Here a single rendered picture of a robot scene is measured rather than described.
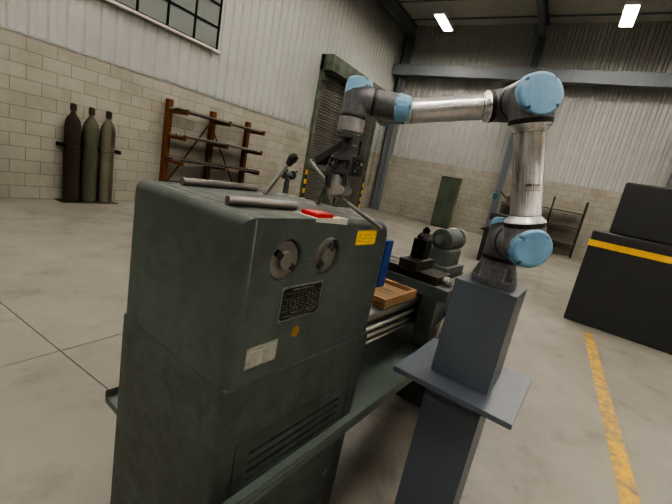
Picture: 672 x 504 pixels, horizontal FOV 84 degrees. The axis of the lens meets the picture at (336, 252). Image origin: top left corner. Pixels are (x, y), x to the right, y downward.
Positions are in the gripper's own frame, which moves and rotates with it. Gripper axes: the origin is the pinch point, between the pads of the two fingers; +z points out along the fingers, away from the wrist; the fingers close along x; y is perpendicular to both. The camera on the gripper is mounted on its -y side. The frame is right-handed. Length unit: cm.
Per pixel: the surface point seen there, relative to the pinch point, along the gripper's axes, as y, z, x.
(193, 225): -4.1, 9.1, -43.1
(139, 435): -19, 74, -43
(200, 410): 7, 51, -43
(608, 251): 73, 23, 502
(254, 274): 13.8, 15.3, -39.4
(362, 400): 13, 74, 27
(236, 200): 2.2, 1.8, -37.3
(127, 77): -693, -100, 240
